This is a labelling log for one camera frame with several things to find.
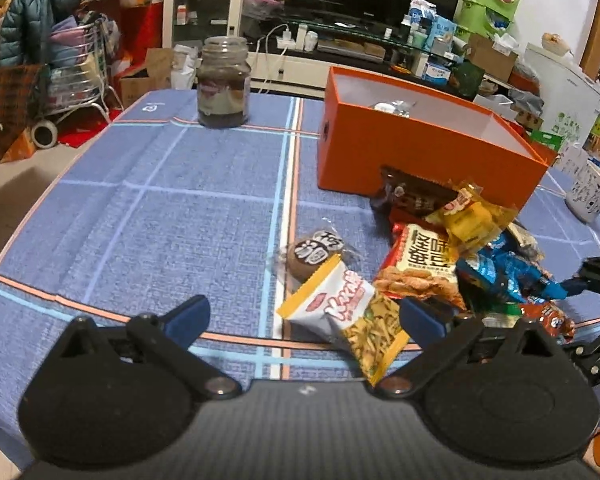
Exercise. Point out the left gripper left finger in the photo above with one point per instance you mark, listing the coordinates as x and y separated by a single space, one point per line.
165 340

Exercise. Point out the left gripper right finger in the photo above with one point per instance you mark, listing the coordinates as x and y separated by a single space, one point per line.
443 333

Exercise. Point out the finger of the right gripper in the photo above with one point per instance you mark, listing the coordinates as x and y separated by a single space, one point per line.
587 278
586 357

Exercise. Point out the red white bean snack packet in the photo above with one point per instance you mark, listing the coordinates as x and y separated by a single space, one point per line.
419 266

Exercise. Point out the blue snack packet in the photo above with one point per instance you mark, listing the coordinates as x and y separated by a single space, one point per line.
503 271

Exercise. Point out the white yellow noodle snack packet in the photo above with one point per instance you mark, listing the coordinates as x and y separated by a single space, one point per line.
340 306

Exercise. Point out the yellow cake packet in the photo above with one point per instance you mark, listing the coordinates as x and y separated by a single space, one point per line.
470 221

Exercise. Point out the dark brown chocolate snack packet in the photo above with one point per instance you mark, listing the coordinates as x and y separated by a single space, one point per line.
417 196

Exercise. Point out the round cookie clear wrapper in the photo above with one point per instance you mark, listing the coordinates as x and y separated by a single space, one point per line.
305 255

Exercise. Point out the orange red snack packet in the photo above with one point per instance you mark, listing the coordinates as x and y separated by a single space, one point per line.
553 319

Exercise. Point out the white cat pattern mug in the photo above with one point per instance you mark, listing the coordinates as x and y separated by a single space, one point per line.
583 199

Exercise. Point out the blue plaid tablecloth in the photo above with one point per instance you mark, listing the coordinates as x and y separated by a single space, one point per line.
159 209

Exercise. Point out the white small refrigerator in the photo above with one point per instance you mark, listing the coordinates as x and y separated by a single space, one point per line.
571 99

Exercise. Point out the orange cardboard box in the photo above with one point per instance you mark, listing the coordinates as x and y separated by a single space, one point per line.
371 121

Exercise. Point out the roll of tape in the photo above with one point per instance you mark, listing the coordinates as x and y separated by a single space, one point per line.
44 134

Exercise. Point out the brown cardboard box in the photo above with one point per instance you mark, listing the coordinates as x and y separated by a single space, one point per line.
486 54

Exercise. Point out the open cardboard box on floor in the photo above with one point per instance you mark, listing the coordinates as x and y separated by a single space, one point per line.
153 74

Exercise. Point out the glass jar with dark contents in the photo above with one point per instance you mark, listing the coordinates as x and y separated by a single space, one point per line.
223 82

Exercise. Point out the green stacked storage bins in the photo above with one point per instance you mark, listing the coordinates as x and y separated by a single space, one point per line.
486 17

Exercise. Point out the plaid brown chair cover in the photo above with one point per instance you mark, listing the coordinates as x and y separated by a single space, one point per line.
20 101

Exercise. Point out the white tv console cabinet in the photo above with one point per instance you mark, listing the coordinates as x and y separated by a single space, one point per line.
296 59

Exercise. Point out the white glass door cabinet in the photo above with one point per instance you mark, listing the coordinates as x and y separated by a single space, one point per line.
191 22

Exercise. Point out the teal puffer jacket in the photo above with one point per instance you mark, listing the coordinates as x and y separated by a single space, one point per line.
26 29

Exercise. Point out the metal wire rack cart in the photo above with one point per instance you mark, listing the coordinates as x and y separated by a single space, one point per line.
82 49

